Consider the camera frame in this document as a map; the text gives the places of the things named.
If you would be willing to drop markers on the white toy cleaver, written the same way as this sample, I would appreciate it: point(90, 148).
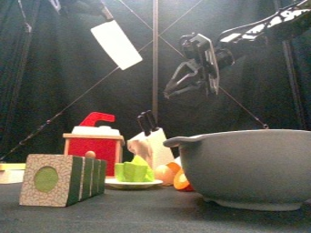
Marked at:
point(116, 45)

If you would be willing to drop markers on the white wooden knife block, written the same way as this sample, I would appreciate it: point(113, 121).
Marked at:
point(150, 150)

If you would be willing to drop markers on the orange toy fruit slice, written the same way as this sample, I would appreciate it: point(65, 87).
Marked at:
point(175, 166)

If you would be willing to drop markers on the red wooden toy sink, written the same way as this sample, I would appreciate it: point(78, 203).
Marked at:
point(96, 142)

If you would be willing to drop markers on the beige toy egg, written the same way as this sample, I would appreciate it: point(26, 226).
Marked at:
point(164, 175)

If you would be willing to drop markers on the green toy lettuce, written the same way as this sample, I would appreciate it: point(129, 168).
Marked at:
point(133, 171)

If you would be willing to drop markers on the large grey mixing bowl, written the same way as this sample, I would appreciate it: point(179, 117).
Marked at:
point(251, 167)

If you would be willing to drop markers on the orange toy fruit half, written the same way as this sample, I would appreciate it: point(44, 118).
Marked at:
point(181, 183)

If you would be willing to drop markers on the small brown wooden knob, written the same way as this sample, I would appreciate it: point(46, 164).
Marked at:
point(89, 154)

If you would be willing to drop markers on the small white plate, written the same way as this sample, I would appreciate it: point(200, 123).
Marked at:
point(133, 183)

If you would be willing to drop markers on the yellow flat block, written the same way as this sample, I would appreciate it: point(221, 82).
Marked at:
point(12, 166)

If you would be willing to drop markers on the white flat block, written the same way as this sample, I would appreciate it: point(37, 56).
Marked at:
point(10, 176)

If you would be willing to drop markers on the vertical metal frame pole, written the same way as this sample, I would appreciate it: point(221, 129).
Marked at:
point(154, 60)

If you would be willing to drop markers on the dark side frame post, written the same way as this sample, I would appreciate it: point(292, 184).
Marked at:
point(293, 91)

